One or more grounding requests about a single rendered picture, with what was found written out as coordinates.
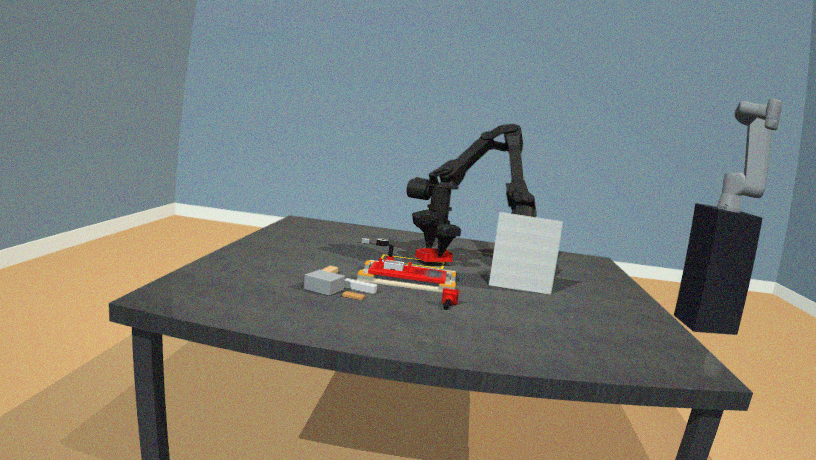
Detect orange flat bar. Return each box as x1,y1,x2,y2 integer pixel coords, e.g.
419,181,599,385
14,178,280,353
342,291,365,300

